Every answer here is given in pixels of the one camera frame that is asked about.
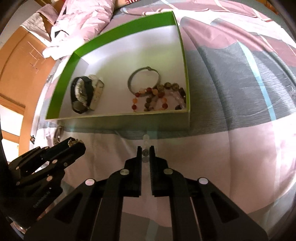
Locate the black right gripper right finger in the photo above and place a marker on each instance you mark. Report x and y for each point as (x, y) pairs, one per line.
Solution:
(199, 210)

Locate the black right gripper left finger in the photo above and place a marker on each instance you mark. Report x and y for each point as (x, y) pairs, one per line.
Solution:
(93, 210)

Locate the small silver earring cluster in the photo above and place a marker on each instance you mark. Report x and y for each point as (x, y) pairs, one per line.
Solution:
(73, 141)

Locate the small clear bead earring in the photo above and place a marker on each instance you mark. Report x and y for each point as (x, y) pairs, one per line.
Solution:
(145, 148)

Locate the black strap watch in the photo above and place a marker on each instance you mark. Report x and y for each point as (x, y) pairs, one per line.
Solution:
(77, 105)

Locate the wooden wardrobe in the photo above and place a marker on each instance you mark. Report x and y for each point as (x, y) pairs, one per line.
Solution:
(24, 72)

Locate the green cardboard box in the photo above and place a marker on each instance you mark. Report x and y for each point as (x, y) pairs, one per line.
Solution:
(131, 57)

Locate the patterned bed quilt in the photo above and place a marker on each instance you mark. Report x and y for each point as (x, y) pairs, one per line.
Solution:
(241, 67)

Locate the pink jacket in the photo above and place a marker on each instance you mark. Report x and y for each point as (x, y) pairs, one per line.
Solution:
(78, 23)

